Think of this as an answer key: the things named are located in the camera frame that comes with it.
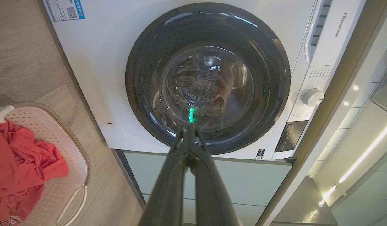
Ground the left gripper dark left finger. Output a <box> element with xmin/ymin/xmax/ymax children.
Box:
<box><xmin>139</xmin><ymin>124</ymin><xmax>192</xmax><ymax>226</ymax></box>

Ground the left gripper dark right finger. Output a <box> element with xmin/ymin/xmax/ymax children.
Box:
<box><xmin>188</xmin><ymin>124</ymin><xmax>241</xmax><ymax>226</ymax></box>

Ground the white perforated laundry basket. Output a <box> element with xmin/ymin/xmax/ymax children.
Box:
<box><xmin>0</xmin><ymin>101</ymin><xmax>92</xmax><ymax>226</ymax></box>

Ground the light green cabinet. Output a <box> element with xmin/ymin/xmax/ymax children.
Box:
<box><xmin>115</xmin><ymin>150</ymin><xmax>292</xmax><ymax>226</ymax></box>

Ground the round white filter cover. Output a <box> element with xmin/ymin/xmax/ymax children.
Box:
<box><xmin>101</xmin><ymin>122</ymin><xmax>126</xmax><ymax>142</ymax></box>

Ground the black washer display panel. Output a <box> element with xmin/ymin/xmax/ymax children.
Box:
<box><xmin>274</xmin><ymin>120</ymin><xmax>308</xmax><ymax>153</ymax></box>

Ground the round dark glass washer door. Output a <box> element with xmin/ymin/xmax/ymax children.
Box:
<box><xmin>125</xmin><ymin>3</ymin><xmax>291</xmax><ymax>155</ymax></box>

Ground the white front-load washing machine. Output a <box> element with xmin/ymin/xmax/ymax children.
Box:
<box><xmin>43</xmin><ymin>0</ymin><xmax>367</xmax><ymax>160</ymax></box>

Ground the white washer control knob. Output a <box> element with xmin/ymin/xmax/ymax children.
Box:
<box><xmin>303</xmin><ymin>88</ymin><xmax>325</xmax><ymax>107</ymax></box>

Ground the red sports jersey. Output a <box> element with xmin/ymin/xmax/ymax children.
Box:
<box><xmin>0</xmin><ymin>120</ymin><xmax>69</xmax><ymax>226</ymax></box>

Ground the LED light strip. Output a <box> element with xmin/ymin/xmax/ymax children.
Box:
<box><xmin>319</xmin><ymin>119</ymin><xmax>387</xmax><ymax>206</ymax></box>

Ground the white detergent drawer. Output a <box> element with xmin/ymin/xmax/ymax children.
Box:
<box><xmin>304</xmin><ymin>0</ymin><xmax>367</xmax><ymax>68</ymax></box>

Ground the blue energy label sticker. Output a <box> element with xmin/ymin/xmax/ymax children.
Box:
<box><xmin>44</xmin><ymin>0</ymin><xmax>85</xmax><ymax>22</ymax></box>

